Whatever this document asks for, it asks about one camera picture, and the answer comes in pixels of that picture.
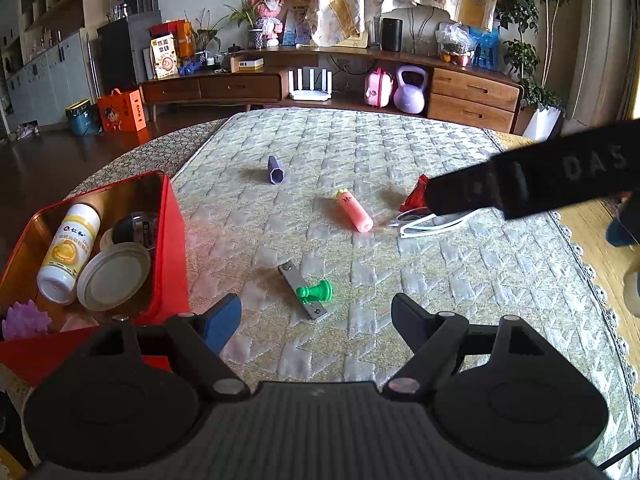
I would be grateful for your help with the white cardboard box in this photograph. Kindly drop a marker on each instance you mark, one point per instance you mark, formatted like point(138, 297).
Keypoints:
point(246, 64)

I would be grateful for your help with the purple animal toy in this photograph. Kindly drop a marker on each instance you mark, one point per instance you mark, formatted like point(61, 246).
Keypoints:
point(25, 321)

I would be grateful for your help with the grey metal strip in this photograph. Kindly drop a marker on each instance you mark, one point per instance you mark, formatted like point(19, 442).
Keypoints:
point(295, 280)

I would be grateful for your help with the metal pole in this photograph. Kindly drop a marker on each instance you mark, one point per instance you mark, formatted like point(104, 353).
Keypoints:
point(92, 67)

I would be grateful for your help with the purple hexagonal tube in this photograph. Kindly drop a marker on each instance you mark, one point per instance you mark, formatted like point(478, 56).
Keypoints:
point(275, 170)

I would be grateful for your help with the pink bottle green cap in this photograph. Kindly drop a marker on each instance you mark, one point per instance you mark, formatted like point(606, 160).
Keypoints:
point(355, 211)

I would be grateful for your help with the dark blue object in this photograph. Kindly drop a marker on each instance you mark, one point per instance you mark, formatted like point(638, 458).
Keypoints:
point(622, 225)

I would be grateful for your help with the red foil packet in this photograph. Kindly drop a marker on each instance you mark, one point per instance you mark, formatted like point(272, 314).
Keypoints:
point(415, 197)

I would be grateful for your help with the cream cereal bag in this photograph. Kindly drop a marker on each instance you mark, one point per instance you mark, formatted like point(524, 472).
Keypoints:
point(164, 57)

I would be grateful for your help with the clear plastic bag of fruit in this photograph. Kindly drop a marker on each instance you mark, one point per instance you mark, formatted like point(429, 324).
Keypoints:
point(454, 42)

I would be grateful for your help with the black cylinder speaker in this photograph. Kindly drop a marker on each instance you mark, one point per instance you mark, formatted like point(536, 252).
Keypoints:
point(392, 35)

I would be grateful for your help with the small cream round piece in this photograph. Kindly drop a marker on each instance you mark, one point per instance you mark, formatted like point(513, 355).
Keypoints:
point(106, 241)

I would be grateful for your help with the blue toy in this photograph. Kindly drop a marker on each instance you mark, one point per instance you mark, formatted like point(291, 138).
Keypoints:
point(191, 68)

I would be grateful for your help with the purple kettlebell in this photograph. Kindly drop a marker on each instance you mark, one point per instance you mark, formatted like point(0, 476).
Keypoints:
point(410, 97)

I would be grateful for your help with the black mini fridge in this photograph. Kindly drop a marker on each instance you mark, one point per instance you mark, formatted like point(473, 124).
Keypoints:
point(122, 55)

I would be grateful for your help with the brown patterned tablecloth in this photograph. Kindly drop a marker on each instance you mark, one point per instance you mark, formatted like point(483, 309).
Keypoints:
point(150, 155)

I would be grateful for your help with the wooden media cabinet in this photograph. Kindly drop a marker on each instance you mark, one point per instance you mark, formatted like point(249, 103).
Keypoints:
point(475, 92)

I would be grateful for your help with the red tin box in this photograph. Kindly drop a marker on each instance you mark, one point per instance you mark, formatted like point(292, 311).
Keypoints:
point(172, 260)

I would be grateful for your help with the orange carton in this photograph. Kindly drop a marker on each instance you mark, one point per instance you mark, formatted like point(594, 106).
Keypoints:
point(185, 40)

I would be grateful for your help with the black white tube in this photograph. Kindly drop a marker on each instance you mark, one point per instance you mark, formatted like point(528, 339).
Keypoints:
point(132, 227)

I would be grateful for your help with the potted tree white planter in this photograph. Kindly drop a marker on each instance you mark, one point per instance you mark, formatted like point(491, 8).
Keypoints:
point(520, 10)

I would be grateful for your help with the white router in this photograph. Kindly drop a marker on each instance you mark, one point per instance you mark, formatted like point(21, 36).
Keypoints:
point(311, 87)

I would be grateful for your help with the pink toy suitcase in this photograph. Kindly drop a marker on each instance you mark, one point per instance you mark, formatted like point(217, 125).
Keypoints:
point(378, 89)

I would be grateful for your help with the orchid plant patterned pot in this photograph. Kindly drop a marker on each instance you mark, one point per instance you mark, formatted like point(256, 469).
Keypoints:
point(255, 37)

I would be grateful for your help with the green chess pawn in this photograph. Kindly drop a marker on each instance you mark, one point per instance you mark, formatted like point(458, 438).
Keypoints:
point(315, 292)

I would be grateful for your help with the blue picture card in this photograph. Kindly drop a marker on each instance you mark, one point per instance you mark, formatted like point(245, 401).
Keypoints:
point(295, 25)

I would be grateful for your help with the pink doll figure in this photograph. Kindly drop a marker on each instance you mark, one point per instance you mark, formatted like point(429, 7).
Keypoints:
point(267, 17)

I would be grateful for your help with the small dark teapot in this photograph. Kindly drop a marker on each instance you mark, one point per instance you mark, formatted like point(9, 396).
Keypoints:
point(235, 50)

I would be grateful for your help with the beige arched board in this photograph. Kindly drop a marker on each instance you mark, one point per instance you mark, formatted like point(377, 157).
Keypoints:
point(425, 25)

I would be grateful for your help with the grey wooden wall cabinet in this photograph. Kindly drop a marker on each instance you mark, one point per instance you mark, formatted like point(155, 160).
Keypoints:
point(45, 60)

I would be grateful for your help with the red flat box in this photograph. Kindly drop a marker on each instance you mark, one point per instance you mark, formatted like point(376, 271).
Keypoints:
point(165, 27)

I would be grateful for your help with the wooden stand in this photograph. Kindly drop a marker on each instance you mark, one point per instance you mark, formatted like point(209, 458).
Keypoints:
point(357, 42)

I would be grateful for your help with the teal bucket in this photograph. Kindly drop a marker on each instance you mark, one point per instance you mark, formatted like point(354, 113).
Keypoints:
point(83, 119)

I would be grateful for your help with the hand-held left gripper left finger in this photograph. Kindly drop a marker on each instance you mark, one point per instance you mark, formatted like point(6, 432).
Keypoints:
point(222, 320)

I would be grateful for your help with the white standing air conditioner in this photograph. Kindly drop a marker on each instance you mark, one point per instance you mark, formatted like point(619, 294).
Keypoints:
point(600, 35)

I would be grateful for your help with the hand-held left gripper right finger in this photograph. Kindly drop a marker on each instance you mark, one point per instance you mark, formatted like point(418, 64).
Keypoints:
point(407, 322)

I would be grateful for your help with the pair of shoes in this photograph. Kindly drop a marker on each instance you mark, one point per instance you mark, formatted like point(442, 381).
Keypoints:
point(28, 130)

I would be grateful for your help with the white yellow label bottle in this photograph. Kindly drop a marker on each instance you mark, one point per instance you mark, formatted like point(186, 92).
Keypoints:
point(67, 255)

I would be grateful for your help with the small green potted plant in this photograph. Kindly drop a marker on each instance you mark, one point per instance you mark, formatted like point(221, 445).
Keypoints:
point(202, 42)

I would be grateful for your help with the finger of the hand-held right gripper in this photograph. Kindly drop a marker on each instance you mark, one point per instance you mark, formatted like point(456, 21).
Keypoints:
point(460, 190)

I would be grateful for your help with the beige quilted mat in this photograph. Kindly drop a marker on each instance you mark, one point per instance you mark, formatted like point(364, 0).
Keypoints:
point(350, 150)

